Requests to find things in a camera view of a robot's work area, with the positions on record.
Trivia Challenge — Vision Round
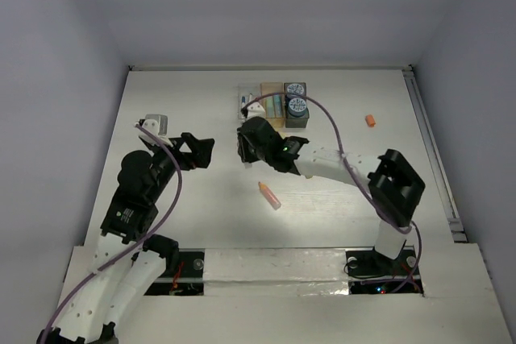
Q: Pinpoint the clear plastic container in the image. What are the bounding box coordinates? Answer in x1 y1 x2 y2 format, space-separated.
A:
236 83 261 122

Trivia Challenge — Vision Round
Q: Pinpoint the small orange cap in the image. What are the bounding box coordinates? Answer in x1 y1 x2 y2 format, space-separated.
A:
365 114 376 127

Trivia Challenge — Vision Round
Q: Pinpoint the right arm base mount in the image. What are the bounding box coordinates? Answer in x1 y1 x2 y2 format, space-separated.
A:
343 242 424 295

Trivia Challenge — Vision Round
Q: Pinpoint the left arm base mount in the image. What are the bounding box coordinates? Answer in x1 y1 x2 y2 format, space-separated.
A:
144 249 205 296

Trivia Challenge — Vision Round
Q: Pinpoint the blue highlighter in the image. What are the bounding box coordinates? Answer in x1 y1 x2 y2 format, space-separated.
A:
273 95 282 118

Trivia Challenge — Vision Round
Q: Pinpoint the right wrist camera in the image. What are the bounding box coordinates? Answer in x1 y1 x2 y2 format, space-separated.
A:
241 102 266 120

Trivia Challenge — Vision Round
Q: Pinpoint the blue tape roll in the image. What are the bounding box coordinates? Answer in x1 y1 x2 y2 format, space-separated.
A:
287 97 307 118
284 82 306 97

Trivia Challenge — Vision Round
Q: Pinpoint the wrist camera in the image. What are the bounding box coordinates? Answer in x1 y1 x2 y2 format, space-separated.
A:
241 102 266 120
135 114 172 147

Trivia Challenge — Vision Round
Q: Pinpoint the green highlighter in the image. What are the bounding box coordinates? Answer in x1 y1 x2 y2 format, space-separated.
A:
264 96 275 118

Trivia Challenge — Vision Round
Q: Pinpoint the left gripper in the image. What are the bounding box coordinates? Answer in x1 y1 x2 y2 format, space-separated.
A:
148 131 214 200

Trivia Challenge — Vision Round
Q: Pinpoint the blue tape roll front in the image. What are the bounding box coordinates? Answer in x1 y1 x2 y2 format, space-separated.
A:
287 97 307 118

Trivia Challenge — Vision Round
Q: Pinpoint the dark grey plastic container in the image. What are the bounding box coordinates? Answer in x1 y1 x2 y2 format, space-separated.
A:
284 90 310 128

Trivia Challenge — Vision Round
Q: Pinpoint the orange pink highlighter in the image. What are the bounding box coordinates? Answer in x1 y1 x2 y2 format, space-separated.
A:
258 182 281 210

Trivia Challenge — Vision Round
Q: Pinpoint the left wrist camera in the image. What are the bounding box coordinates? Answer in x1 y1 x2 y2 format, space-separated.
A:
135 114 172 147

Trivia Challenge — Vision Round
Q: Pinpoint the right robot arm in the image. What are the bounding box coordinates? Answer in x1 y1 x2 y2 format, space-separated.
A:
237 117 426 273

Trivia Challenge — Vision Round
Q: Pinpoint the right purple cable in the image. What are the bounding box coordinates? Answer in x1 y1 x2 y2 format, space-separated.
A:
240 93 422 295

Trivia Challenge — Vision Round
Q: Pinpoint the blue tape roll back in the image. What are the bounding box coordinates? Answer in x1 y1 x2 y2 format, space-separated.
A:
284 82 306 97

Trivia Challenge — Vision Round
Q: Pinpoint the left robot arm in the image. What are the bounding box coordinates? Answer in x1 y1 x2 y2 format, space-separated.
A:
36 130 214 343

